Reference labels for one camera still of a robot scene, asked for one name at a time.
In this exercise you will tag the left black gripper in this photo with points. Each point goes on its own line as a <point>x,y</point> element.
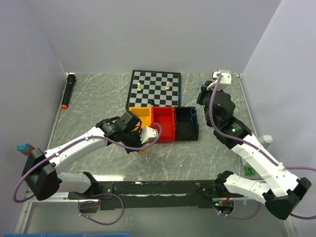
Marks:
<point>138,142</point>

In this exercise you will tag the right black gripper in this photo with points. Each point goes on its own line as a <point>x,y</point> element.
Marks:
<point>204,92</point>

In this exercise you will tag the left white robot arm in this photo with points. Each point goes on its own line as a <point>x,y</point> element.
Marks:
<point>44,171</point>

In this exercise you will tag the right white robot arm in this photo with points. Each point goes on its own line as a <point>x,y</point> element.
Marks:
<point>281,190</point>

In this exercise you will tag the yellow plastic bin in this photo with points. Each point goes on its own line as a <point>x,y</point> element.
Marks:
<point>144,113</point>

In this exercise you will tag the black plastic bin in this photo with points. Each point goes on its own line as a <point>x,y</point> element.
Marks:
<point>186,124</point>

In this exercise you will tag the white chess pawn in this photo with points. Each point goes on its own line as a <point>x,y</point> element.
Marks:
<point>167,87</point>

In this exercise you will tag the red plastic bin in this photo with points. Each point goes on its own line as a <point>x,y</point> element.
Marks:
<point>164,116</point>

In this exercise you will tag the white chess rook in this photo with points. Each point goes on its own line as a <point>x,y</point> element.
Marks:
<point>139,88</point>

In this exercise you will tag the black white chessboard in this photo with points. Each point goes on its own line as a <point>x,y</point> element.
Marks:
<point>153,88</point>

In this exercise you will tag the white tilted stand device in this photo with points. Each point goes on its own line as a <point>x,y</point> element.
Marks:
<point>263,142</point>

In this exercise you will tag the green small toy block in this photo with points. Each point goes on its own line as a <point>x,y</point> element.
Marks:
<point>248,171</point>

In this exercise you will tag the black marker orange cap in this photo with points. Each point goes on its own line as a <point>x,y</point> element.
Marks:
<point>71,81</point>

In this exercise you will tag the blue brown toy block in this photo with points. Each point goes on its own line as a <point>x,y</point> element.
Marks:
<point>25,148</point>

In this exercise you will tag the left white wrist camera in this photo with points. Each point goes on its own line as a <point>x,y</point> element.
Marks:
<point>148,134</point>

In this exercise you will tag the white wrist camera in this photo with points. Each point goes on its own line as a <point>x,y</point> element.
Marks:
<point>148,134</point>
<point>222,78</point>

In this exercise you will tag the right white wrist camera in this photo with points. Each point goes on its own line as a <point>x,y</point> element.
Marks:
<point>222,78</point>

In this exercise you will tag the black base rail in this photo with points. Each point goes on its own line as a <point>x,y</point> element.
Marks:
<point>154,194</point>

